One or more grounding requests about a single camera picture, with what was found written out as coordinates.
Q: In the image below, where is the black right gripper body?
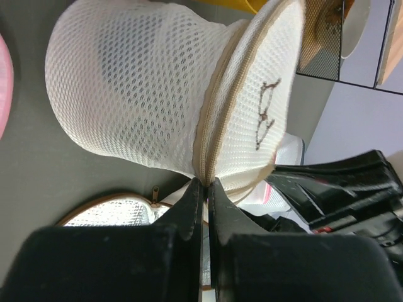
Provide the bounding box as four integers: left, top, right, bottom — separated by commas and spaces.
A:
264, 211, 402, 271

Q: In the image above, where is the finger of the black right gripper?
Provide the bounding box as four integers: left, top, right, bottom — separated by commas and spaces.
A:
266, 150, 402, 233

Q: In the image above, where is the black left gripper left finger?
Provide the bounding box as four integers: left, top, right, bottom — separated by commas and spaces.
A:
1, 179, 203, 301

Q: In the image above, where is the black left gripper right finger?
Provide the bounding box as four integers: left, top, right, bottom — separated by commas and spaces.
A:
208, 180, 402, 301

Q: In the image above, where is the beige mesh bag with glasses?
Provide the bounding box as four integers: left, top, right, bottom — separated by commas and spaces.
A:
45, 1, 305, 203

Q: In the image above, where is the grey trimmed white mesh bag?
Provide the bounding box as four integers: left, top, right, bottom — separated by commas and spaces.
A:
275, 133, 305, 165

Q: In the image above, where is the beige foil lined bear bag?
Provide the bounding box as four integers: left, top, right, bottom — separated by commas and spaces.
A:
55, 185, 218, 292

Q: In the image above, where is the pink trimmed bag centre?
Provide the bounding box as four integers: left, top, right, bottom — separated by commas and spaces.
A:
237, 182, 292, 218

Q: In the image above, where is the pink trimmed bag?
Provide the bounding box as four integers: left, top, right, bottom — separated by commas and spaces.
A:
237, 182, 292, 218
0, 36, 14, 138

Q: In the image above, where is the pink trimmed bag left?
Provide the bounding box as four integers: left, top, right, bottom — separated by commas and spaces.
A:
0, 36, 14, 138

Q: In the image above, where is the yellow plastic basket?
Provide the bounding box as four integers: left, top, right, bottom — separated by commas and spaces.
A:
199, 0, 268, 14

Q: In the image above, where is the black wire shelf rack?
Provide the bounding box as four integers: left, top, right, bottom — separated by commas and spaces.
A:
297, 1, 402, 96

